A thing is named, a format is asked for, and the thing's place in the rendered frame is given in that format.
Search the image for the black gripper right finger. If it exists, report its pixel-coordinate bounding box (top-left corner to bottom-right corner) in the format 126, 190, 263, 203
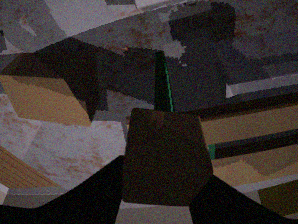
188, 175, 298, 224

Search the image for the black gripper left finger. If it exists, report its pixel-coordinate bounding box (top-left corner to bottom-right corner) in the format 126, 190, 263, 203
0, 155, 124, 224

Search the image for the thin tan wooden stick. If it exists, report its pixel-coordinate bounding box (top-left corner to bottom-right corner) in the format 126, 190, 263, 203
125, 116, 130, 129

